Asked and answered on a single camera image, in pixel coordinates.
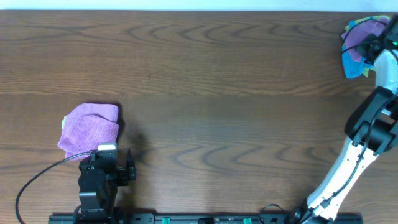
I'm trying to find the left black camera cable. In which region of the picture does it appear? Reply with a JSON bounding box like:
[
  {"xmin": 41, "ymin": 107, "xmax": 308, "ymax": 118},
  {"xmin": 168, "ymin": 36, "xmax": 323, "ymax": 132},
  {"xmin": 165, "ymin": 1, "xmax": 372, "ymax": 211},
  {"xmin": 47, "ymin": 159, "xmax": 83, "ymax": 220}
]
[{"xmin": 15, "ymin": 150, "xmax": 94, "ymax": 224}]

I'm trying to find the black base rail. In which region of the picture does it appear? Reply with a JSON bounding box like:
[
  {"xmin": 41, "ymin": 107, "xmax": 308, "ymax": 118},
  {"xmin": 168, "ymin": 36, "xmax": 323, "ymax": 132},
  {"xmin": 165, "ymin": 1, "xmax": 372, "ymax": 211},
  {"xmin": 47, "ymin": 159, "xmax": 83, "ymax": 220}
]
[{"xmin": 48, "ymin": 207, "xmax": 363, "ymax": 224}]

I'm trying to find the folded purple cloth stack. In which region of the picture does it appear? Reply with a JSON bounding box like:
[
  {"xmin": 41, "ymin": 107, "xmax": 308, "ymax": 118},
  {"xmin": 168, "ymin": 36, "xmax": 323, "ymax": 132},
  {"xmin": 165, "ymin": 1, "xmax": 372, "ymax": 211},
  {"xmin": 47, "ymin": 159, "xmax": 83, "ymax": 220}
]
[{"xmin": 57, "ymin": 103, "xmax": 119, "ymax": 158}]

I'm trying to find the purple microfiber cloth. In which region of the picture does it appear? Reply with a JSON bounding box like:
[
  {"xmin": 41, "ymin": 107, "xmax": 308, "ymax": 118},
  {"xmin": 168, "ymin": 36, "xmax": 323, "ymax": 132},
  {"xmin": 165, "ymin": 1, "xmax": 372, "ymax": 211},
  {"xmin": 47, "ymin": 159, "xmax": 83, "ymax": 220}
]
[{"xmin": 341, "ymin": 16, "xmax": 390, "ymax": 50}]

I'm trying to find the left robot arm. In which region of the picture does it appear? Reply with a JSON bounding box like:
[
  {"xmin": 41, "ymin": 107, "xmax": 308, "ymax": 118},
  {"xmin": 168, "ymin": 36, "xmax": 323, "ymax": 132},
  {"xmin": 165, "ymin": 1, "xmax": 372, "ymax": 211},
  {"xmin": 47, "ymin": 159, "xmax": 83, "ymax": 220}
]
[{"xmin": 72, "ymin": 149, "xmax": 136, "ymax": 223}]

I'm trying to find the green cloth under stack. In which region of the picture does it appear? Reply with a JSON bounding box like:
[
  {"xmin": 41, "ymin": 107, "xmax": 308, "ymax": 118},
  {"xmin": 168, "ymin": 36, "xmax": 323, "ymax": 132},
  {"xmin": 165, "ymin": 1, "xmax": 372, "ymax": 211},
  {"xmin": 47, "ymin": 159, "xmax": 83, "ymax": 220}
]
[{"xmin": 62, "ymin": 115, "xmax": 68, "ymax": 130}]

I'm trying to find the blue microfiber cloth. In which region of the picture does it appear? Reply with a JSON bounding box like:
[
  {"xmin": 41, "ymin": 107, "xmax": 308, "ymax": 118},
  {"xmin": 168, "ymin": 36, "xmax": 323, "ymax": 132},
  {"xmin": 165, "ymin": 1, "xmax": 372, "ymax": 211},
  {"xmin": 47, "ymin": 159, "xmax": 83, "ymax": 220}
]
[{"xmin": 341, "ymin": 20, "xmax": 374, "ymax": 79}]

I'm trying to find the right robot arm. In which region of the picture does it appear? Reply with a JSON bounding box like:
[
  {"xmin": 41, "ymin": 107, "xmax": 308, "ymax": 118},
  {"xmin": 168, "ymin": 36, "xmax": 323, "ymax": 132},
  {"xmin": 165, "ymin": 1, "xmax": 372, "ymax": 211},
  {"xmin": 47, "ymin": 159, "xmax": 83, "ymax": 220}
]
[{"xmin": 286, "ymin": 15, "xmax": 397, "ymax": 224}]

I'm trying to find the yellow-green microfiber cloth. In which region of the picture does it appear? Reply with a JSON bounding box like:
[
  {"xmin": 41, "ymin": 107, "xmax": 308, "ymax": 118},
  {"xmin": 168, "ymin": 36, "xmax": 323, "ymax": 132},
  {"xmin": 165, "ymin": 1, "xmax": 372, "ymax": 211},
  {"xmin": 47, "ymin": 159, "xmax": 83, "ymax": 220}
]
[{"xmin": 341, "ymin": 15, "xmax": 390, "ymax": 78}]

